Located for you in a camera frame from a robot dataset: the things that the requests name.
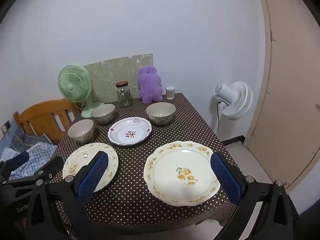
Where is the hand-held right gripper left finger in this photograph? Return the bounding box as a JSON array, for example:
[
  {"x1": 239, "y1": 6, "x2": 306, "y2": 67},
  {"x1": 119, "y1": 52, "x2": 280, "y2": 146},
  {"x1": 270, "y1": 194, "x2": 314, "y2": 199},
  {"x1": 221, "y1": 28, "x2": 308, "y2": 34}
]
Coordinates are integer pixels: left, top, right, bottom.
[{"x1": 24, "y1": 151, "x2": 110, "y2": 240}]

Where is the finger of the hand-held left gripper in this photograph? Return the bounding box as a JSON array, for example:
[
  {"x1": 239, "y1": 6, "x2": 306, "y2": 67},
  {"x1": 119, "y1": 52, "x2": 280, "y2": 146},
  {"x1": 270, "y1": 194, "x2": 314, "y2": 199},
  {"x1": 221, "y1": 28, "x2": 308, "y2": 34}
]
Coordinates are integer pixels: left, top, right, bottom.
[
  {"x1": 10, "y1": 156, "x2": 64, "y2": 188},
  {"x1": 0, "y1": 151, "x2": 30, "y2": 180}
]

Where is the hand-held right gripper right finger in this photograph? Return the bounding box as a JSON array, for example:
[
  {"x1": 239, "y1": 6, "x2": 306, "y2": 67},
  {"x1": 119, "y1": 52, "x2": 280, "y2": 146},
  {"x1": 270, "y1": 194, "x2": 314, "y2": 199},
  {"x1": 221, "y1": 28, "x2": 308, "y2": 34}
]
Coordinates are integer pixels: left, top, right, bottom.
[{"x1": 210, "y1": 152, "x2": 300, "y2": 240}]

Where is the small yellow floral plate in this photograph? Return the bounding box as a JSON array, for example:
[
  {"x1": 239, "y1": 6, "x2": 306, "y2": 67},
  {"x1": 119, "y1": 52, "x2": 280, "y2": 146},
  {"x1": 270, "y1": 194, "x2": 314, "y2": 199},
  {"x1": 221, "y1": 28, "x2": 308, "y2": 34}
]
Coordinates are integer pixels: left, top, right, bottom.
[{"x1": 62, "y1": 142, "x2": 119, "y2": 193}]

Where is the green-rimmed floral ceramic bowl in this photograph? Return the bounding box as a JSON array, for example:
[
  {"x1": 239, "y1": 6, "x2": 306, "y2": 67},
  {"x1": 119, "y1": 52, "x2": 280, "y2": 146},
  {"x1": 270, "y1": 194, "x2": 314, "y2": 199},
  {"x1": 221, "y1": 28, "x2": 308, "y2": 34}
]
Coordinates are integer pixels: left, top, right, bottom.
[
  {"x1": 146, "y1": 102, "x2": 177, "y2": 126},
  {"x1": 90, "y1": 103, "x2": 116, "y2": 126},
  {"x1": 67, "y1": 119, "x2": 95, "y2": 145}
]

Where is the purple floral deep plate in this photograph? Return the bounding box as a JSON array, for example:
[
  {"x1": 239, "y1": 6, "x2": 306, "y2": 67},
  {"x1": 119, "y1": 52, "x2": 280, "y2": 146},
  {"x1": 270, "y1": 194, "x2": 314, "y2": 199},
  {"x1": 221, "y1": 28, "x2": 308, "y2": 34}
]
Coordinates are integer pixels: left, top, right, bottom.
[{"x1": 108, "y1": 117, "x2": 152, "y2": 146}]

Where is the blue checked blanket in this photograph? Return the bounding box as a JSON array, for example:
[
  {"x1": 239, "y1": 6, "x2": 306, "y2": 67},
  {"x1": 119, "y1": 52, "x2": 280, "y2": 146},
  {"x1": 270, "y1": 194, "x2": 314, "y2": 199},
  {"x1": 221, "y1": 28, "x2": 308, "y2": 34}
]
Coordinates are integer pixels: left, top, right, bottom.
[{"x1": 0, "y1": 136, "x2": 58, "y2": 180}]

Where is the grey striped pillow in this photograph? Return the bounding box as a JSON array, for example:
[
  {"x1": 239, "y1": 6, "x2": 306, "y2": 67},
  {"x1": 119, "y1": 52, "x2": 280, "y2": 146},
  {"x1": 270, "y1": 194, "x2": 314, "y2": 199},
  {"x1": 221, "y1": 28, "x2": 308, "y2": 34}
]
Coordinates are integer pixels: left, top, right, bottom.
[{"x1": 5, "y1": 127, "x2": 54, "y2": 146}]

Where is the black baseboard strip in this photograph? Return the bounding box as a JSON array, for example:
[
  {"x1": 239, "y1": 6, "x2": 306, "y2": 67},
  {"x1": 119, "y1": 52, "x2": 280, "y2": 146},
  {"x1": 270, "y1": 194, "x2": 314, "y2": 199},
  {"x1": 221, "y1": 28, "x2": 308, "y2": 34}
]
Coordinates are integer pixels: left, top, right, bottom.
[{"x1": 221, "y1": 135, "x2": 243, "y2": 146}]

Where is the brown polka dot tablecloth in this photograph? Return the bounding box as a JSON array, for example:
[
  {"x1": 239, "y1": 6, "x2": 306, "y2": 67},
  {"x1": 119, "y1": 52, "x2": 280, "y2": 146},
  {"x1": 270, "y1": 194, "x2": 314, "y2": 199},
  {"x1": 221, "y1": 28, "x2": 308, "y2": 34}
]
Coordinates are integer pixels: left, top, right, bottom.
[{"x1": 49, "y1": 93, "x2": 247, "y2": 233}]

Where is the wooden bed headboard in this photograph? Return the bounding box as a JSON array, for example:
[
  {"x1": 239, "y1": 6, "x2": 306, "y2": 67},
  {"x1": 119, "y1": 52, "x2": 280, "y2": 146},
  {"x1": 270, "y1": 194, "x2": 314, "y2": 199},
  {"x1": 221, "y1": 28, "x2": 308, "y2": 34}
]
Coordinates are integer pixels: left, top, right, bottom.
[{"x1": 13, "y1": 99, "x2": 80, "y2": 145}]

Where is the white standing fan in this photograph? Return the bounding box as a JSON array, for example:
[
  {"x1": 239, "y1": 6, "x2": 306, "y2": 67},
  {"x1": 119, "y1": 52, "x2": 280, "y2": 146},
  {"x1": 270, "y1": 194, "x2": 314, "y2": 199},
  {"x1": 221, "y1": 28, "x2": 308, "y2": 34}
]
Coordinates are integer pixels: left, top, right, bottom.
[{"x1": 214, "y1": 81, "x2": 253, "y2": 130}]

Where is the green desk fan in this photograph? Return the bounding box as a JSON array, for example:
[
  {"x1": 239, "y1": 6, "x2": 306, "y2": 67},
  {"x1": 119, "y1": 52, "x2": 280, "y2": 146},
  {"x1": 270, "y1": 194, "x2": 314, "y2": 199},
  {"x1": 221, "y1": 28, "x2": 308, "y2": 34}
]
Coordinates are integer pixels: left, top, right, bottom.
[{"x1": 57, "y1": 64, "x2": 105, "y2": 118}]

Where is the glass jar with dark lid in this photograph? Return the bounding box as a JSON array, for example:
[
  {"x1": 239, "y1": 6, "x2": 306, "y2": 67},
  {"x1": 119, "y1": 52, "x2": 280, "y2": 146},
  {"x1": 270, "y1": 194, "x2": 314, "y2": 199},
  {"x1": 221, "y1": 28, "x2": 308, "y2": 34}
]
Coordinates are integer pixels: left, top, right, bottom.
[{"x1": 116, "y1": 81, "x2": 133, "y2": 108}]

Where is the green patterned board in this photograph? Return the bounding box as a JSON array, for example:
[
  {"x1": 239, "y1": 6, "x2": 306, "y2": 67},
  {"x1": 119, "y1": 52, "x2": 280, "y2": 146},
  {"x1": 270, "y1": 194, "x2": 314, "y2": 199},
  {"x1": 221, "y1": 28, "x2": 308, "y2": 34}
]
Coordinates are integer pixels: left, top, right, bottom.
[{"x1": 83, "y1": 54, "x2": 154, "y2": 103}]

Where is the purple plush toy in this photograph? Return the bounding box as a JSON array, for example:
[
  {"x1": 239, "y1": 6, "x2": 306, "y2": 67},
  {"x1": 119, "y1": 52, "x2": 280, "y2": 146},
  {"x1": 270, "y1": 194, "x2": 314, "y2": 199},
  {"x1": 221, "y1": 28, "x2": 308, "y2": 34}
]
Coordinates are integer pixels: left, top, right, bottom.
[{"x1": 137, "y1": 66, "x2": 163, "y2": 103}]

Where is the beige door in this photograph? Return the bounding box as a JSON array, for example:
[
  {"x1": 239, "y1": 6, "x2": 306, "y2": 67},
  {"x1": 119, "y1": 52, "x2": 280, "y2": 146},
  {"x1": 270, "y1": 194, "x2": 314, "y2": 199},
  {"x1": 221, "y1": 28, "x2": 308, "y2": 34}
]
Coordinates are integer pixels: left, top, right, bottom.
[{"x1": 244, "y1": 0, "x2": 320, "y2": 195}]

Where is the black fan power cord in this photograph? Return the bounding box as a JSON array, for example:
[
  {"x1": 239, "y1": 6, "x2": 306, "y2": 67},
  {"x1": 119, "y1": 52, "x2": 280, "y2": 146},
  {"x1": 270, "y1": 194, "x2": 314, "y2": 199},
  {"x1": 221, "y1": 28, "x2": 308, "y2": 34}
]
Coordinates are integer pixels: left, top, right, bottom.
[{"x1": 216, "y1": 101, "x2": 225, "y2": 132}]

